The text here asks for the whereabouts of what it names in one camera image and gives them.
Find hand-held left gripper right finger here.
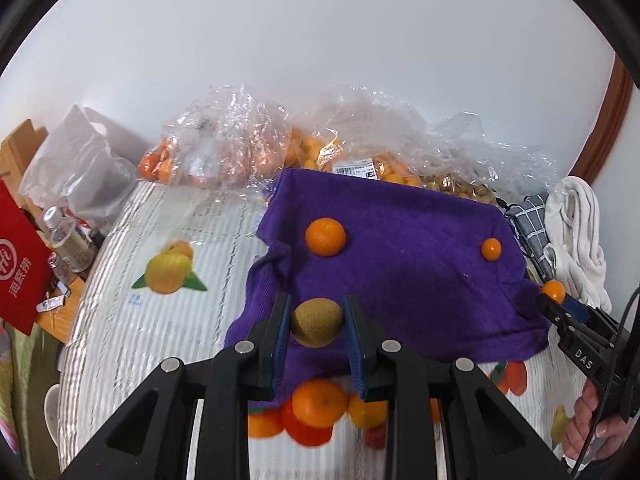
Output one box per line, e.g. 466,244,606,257
342,294,572,480

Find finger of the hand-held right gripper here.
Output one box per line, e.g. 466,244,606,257
535,293,576,333
561,298,618,328

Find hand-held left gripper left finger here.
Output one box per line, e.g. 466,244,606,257
60,293,294,480

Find brown kiwi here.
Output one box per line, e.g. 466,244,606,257
291,297,345,348

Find person's right hand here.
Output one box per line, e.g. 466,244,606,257
561,385,637,462

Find large orange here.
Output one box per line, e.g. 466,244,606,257
292,379,349,427
305,217,347,257

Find white striped towel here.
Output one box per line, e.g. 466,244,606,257
544,176,614,312

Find grey checked cloth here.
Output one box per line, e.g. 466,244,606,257
504,192,557,282

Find purple towel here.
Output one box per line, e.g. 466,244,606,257
223,168,552,403

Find fruit print plastic tablecloth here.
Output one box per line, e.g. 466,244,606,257
57,180,608,480

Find labelled clear bag of oranges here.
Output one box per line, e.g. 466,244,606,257
285,85,437,186

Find wooden bedside table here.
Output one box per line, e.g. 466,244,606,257
36,272,87,347

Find clear plastic bottle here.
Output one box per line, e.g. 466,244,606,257
42,206,97,274

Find green bed sheet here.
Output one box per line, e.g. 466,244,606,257
0,325,66,478

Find white plastic bag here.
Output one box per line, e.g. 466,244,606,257
20,105,139,233

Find red paper bag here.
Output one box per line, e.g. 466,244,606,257
0,180,54,337

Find black cable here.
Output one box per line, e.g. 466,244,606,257
569,282,640,478

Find brown wooden door frame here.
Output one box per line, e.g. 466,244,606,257
580,57,637,187

